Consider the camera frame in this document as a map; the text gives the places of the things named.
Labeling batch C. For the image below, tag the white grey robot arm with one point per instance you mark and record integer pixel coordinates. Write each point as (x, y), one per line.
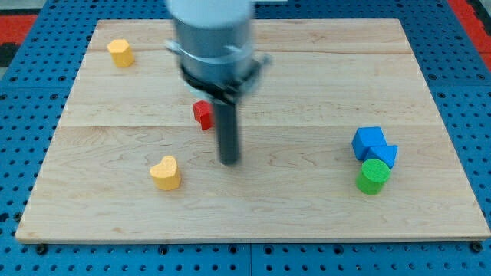
(215, 48)

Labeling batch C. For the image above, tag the yellow heart block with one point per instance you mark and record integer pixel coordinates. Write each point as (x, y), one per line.
(166, 174)

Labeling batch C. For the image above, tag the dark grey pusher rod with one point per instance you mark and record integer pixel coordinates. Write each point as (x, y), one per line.
(227, 132)

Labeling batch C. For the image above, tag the red block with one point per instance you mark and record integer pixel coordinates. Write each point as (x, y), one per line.
(203, 114)

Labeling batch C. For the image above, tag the wooden board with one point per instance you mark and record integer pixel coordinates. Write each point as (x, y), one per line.
(296, 179)

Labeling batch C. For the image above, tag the blue cube block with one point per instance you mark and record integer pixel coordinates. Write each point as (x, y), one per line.
(365, 138)

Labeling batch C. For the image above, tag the green cylinder block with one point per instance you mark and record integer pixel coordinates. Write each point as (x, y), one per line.
(373, 175)

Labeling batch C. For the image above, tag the blue triangle block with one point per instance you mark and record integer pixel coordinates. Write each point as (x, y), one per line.
(387, 154)

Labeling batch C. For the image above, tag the yellow hexagon block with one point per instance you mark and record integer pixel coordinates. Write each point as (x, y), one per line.
(121, 53)

